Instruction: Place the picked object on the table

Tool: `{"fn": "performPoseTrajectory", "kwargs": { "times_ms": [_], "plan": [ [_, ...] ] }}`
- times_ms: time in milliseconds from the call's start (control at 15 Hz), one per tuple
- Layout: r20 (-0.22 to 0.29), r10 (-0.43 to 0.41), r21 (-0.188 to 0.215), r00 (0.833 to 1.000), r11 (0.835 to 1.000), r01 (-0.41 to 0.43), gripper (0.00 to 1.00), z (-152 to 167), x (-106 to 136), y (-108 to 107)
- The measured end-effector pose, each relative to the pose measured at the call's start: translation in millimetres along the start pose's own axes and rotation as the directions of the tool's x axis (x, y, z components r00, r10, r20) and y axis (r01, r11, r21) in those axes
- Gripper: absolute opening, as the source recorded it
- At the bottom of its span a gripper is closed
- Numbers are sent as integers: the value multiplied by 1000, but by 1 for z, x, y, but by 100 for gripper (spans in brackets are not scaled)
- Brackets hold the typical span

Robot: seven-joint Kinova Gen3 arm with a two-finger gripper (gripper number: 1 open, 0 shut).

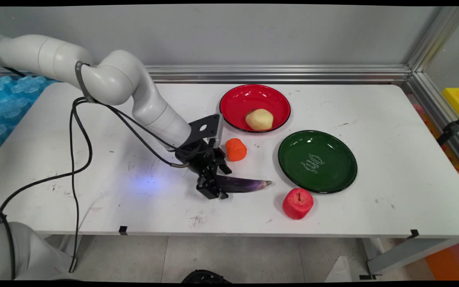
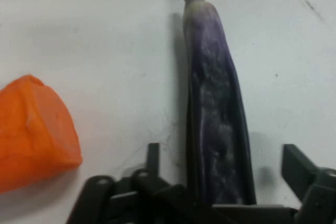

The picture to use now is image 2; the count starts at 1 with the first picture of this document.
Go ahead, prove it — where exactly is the purple eggplant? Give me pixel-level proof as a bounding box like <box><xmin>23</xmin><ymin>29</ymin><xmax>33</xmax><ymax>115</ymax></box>
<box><xmin>182</xmin><ymin>0</ymin><xmax>257</xmax><ymax>206</ymax></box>

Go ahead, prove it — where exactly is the orange carrot piece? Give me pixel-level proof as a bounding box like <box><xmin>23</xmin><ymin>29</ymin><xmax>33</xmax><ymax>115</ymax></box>
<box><xmin>0</xmin><ymin>73</ymin><xmax>84</xmax><ymax>196</ymax></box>

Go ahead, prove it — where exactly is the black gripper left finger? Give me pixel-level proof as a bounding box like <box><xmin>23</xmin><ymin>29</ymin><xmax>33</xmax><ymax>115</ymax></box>
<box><xmin>65</xmin><ymin>142</ymin><xmax>212</xmax><ymax>224</ymax></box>

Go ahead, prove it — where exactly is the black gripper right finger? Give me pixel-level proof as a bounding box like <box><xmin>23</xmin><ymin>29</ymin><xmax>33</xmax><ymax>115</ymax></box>
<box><xmin>281</xmin><ymin>143</ymin><xmax>336</xmax><ymax>224</ymax></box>

